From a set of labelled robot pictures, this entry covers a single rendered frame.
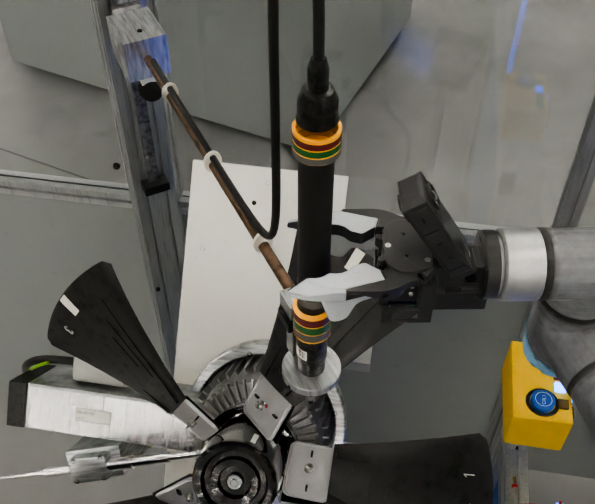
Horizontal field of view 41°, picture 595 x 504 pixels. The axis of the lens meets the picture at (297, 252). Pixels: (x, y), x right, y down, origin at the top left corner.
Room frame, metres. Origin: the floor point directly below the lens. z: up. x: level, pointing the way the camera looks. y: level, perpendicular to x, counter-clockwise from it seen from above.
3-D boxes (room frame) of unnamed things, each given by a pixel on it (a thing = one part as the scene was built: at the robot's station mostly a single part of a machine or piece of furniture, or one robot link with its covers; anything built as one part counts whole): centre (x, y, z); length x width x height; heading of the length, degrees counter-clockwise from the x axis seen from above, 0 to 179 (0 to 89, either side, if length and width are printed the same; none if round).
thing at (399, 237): (0.55, -0.14, 1.61); 0.12 x 0.08 x 0.09; 91
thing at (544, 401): (0.73, -0.41, 1.08); 0.04 x 0.04 x 0.02
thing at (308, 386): (0.55, -0.01, 1.48); 0.09 x 0.07 x 0.10; 26
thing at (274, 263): (0.82, 0.11, 1.53); 0.54 x 0.01 x 0.01; 26
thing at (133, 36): (1.11, 0.25, 1.53); 0.10 x 0.07 x 0.08; 26
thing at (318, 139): (0.54, -0.02, 1.79); 0.04 x 0.04 x 0.03
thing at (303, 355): (0.54, -0.02, 1.64); 0.04 x 0.04 x 0.46
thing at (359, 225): (0.59, -0.04, 1.62); 0.09 x 0.03 x 0.06; 69
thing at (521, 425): (0.78, -0.42, 1.02); 0.16 x 0.10 x 0.11; 171
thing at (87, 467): (0.61, 0.32, 1.08); 0.07 x 0.04 x 0.06; 91
